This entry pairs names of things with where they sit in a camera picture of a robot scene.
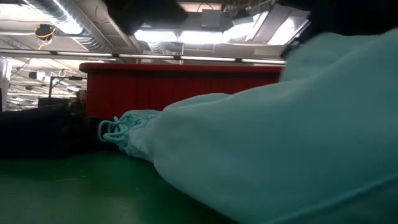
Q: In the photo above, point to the teal shorts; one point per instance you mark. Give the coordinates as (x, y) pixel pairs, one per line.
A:
(264, 149)

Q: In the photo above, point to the dark grey shorts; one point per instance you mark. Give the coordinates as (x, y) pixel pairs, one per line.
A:
(37, 133)

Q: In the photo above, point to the red plastic laundry bin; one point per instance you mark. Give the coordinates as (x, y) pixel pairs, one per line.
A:
(155, 90)

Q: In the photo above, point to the long ceiling light strip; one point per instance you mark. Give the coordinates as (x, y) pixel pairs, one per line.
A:
(146, 56)

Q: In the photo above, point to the person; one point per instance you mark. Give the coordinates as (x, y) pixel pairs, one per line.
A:
(79, 104)

